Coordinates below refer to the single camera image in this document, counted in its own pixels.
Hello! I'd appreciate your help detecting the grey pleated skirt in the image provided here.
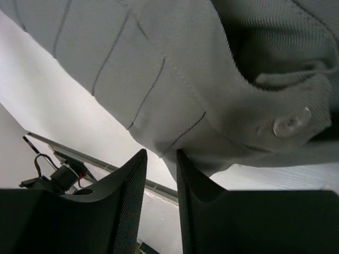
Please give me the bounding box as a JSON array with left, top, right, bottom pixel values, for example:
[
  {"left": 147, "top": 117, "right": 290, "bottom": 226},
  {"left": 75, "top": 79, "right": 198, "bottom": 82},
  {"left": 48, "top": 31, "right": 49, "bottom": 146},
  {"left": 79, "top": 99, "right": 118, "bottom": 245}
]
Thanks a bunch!
[{"left": 1, "top": 1, "right": 338, "bottom": 174}]

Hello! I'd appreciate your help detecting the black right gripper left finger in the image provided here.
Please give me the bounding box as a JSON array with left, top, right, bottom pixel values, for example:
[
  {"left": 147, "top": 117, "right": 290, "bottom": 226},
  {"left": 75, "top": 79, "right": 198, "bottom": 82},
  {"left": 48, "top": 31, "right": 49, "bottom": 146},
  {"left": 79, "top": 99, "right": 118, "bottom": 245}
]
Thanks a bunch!
[{"left": 1, "top": 149, "right": 147, "bottom": 253}]

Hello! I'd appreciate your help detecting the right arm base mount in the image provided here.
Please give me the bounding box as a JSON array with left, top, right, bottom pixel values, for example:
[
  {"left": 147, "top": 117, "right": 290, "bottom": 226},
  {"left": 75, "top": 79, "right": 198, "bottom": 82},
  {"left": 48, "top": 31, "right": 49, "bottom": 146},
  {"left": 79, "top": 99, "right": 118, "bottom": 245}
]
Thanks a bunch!
[{"left": 19, "top": 132, "right": 97, "bottom": 195}]

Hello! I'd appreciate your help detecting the aluminium table edge rail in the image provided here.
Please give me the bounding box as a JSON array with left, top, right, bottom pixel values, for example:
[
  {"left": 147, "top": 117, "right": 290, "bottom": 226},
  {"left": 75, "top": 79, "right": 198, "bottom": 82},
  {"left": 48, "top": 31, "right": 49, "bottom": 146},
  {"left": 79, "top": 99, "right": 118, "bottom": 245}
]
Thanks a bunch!
[{"left": 23, "top": 132, "right": 179, "bottom": 205}]

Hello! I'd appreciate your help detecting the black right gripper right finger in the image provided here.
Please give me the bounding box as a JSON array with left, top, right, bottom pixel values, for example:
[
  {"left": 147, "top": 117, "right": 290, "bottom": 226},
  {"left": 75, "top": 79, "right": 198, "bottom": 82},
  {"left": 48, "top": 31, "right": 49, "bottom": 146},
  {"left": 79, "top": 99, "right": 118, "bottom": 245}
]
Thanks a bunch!
[{"left": 176, "top": 150, "right": 338, "bottom": 253}]

